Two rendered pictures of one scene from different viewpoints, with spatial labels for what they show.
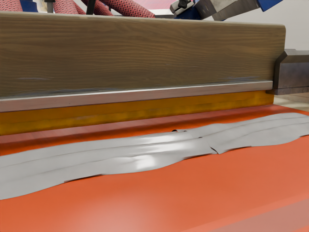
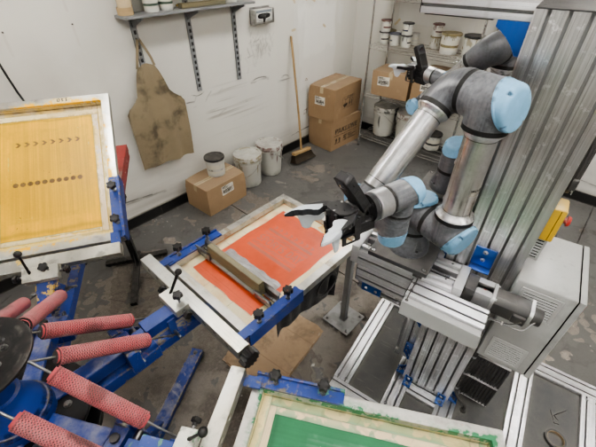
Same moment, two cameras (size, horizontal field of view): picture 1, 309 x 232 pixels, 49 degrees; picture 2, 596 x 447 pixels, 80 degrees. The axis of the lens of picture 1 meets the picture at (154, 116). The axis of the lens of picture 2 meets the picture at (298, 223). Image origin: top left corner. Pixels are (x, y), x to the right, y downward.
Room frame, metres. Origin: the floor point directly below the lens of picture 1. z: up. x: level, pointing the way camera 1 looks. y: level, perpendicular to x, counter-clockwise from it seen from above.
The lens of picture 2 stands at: (0.41, 1.14, 2.15)
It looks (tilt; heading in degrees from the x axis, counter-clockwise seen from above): 39 degrees down; 252
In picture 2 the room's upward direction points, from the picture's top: straight up
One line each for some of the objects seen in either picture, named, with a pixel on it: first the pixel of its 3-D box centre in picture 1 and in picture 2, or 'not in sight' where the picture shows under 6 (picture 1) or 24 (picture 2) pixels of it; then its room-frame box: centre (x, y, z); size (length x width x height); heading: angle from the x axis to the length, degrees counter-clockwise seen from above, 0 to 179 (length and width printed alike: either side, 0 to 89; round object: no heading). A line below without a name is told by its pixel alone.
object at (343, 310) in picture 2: not in sight; (348, 272); (-0.39, -0.27, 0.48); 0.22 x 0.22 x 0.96; 29
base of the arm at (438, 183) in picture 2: not in sight; (448, 176); (-0.68, 0.02, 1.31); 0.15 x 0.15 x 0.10
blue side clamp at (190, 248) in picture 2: not in sight; (194, 250); (0.50, -0.22, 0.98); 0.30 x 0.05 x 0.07; 29
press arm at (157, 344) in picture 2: not in sight; (198, 317); (0.54, 0.11, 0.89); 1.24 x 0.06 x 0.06; 29
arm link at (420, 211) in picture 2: not in sight; (418, 210); (-0.29, 0.33, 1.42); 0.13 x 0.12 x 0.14; 104
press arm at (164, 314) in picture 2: not in sight; (164, 317); (0.65, 0.18, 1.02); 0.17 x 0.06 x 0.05; 29
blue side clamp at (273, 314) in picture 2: not in sight; (274, 313); (0.23, 0.26, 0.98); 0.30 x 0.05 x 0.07; 29
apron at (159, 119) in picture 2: not in sight; (156, 105); (0.64, -2.07, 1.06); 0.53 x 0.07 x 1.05; 29
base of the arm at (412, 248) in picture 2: not in sight; (410, 234); (-0.29, 0.32, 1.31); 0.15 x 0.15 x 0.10
